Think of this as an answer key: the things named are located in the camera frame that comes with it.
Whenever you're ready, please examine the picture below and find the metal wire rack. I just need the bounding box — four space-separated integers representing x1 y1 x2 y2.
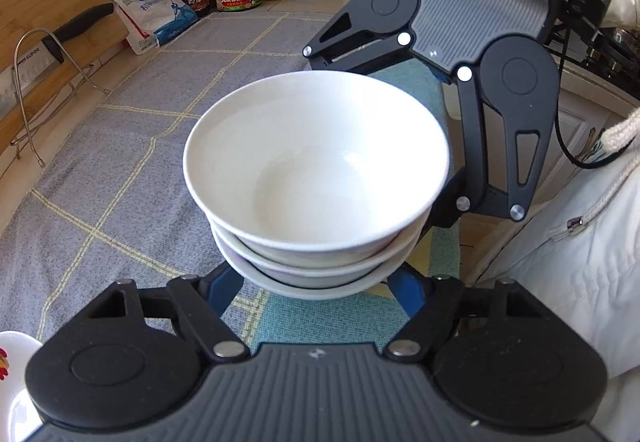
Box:
9 28 112 168

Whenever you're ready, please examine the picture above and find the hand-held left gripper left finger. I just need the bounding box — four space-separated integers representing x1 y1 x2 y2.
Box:
85 262 251 364

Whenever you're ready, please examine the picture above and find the white ceramic bowl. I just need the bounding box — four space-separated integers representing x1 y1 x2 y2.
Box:
207 212 433 279
220 252 408 300
183 70 450 255

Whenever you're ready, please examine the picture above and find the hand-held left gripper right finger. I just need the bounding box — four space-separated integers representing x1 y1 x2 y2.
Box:
382 262 553 364

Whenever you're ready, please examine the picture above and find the black gas stove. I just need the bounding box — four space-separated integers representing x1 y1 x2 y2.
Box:
545 24 640 95

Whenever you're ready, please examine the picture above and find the white quilted jacket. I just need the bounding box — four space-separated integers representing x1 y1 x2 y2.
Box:
467 109 640 442

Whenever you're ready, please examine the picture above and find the white and blue salt bag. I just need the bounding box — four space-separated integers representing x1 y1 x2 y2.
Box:
104 0 202 56

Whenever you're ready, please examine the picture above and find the grey-blue checked cloth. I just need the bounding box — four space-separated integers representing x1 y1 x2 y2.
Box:
0 12 468 360

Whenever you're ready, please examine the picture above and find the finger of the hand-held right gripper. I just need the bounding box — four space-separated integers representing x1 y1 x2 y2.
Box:
430 67 548 228
302 12 416 73

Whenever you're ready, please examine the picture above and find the black-handled kitchen knife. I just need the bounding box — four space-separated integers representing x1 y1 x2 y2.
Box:
0 3 115 120

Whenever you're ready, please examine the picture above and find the white plate with fruit print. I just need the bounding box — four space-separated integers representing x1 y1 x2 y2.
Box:
0 331 45 442

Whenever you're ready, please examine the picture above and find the black cable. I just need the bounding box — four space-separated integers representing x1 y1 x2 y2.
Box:
547 0 621 169

